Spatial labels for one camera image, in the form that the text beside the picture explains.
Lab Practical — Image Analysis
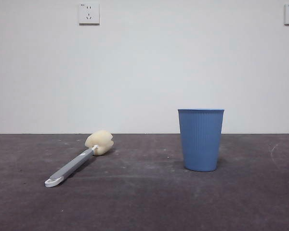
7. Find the blue ribbed plastic cup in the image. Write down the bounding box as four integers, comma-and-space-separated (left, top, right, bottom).
177, 108, 225, 172

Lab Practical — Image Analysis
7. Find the grey handled sponge cup brush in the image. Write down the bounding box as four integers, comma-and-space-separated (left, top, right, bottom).
44, 129, 114, 188

